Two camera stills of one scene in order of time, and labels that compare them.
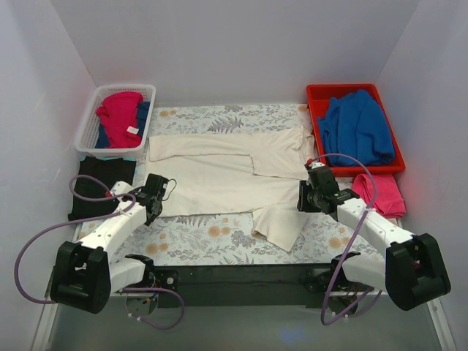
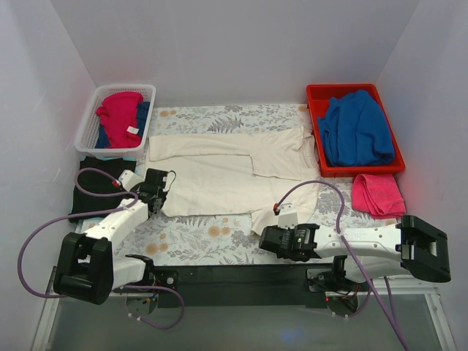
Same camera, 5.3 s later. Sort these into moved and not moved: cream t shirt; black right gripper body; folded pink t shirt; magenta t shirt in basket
Moved: black right gripper body
Not moved: magenta t shirt in basket; folded pink t shirt; cream t shirt
